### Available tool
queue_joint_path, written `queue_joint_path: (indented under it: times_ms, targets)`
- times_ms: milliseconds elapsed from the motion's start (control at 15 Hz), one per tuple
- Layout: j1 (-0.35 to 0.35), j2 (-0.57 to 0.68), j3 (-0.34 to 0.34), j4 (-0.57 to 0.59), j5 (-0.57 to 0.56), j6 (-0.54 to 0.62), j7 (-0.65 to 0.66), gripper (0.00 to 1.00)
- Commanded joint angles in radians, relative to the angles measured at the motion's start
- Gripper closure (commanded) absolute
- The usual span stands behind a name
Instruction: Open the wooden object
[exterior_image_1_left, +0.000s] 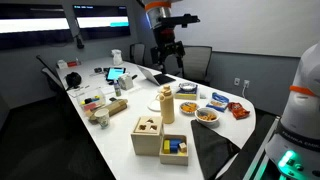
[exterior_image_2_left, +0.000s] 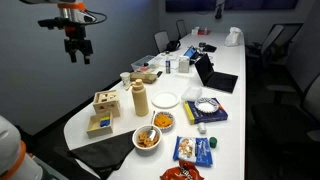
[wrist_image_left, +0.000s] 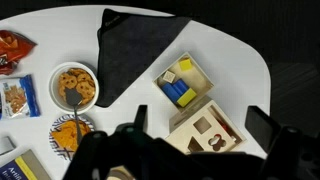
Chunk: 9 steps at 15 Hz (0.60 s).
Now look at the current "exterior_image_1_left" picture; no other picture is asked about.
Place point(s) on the wooden shape sorter lid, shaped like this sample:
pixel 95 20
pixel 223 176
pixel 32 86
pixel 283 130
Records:
pixel 148 125

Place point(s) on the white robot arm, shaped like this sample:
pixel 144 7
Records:
pixel 161 22

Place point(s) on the blue wooden cylinder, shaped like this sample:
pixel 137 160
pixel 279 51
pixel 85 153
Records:
pixel 174 145

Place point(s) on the white tissue box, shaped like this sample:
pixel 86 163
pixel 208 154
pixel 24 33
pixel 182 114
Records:
pixel 125 81

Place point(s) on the black headphones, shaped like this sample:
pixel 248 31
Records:
pixel 73 80

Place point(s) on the metal bowl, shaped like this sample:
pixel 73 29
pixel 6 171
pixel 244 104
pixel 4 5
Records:
pixel 187 86

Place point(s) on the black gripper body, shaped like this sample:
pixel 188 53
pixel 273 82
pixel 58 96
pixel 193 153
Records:
pixel 166 45

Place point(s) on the natural wooden letter cube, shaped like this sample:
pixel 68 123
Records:
pixel 183 147

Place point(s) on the grey office chair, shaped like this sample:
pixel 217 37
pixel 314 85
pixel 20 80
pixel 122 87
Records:
pixel 195 63

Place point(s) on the beige water bottle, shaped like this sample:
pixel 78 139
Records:
pixel 165 97

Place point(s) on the open wooden tray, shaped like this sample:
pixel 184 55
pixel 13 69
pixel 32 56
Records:
pixel 179 158

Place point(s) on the yellow wooden block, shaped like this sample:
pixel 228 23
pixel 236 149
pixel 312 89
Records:
pixel 166 147

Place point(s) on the dark grey cloth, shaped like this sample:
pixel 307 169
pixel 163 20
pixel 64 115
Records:
pixel 213 150

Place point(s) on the black office chair left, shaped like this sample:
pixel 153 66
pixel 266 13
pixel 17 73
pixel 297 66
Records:
pixel 53 81

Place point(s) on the dark office chair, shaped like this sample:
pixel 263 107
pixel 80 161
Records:
pixel 137 52

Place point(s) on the clear plastic marker box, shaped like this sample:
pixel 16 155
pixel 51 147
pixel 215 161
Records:
pixel 89 99

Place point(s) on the right wall monitor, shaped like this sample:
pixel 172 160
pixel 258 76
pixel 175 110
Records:
pixel 99 22

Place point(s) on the red snack bag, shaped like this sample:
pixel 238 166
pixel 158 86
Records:
pixel 238 111

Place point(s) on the small plate of snacks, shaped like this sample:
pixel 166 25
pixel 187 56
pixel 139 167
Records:
pixel 188 108

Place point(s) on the open laptop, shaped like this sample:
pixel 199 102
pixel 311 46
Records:
pixel 159 79

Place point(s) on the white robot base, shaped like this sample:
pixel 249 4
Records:
pixel 295 146

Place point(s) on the left wall monitor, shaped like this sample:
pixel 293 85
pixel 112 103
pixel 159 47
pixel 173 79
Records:
pixel 27 25

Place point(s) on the brown cardboard box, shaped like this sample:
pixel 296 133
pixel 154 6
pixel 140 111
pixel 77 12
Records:
pixel 114 107

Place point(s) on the wall monitor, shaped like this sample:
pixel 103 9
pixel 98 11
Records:
pixel 99 22
pixel 27 25

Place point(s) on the white plastic bag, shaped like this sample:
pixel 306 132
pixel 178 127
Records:
pixel 117 56

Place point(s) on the red white box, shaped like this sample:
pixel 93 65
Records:
pixel 61 64

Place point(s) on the paper cup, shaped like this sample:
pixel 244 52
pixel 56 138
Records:
pixel 102 116

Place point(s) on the wooden shape sorter box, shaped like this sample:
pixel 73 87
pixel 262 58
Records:
pixel 147 144

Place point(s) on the blue snack bag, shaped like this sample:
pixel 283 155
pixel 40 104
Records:
pixel 218 102

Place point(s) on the white bowl of crackers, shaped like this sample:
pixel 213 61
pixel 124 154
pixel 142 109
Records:
pixel 207 116

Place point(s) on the tablet with cyan screen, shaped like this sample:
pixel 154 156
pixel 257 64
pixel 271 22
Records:
pixel 114 73

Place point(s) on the yellow blue box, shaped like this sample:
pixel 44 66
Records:
pixel 192 95

